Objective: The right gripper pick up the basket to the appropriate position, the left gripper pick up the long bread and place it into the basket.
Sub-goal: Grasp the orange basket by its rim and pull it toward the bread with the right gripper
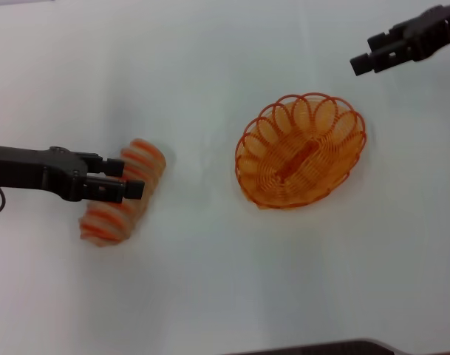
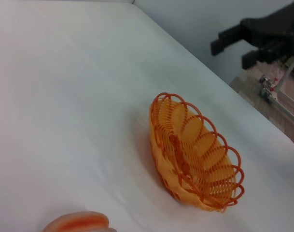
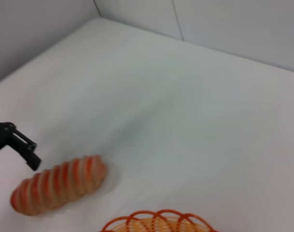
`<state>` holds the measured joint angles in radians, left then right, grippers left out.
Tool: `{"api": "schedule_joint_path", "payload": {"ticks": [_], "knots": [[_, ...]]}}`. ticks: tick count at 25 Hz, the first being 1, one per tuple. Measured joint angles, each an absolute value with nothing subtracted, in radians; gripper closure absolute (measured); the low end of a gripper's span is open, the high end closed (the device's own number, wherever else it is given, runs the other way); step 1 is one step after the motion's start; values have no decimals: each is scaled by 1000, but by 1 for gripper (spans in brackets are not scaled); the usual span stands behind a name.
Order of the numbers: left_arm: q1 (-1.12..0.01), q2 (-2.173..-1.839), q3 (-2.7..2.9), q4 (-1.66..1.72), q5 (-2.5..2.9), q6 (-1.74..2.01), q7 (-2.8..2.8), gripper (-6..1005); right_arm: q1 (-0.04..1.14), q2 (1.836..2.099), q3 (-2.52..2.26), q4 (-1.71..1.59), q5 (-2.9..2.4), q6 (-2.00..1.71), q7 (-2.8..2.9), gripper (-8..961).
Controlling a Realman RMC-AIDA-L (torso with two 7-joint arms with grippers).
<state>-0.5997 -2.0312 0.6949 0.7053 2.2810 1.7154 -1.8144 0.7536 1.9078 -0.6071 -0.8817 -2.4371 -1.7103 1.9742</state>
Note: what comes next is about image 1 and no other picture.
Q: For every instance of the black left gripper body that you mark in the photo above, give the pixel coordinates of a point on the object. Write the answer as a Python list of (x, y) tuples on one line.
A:
[(36, 168)]

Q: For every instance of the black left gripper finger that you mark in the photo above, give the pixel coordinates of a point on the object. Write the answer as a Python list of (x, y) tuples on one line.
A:
[(110, 189), (112, 167)]

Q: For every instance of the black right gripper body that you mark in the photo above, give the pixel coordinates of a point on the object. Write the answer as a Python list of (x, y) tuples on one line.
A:
[(435, 31)]

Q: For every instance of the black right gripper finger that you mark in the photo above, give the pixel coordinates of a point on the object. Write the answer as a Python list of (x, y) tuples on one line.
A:
[(385, 40), (387, 59)]

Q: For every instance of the orange cream striped toy bread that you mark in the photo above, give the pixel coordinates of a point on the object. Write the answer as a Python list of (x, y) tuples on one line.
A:
[(145, 157)]

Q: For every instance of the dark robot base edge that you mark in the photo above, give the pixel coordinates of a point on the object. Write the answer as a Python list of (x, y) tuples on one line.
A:
[(339, 349)]

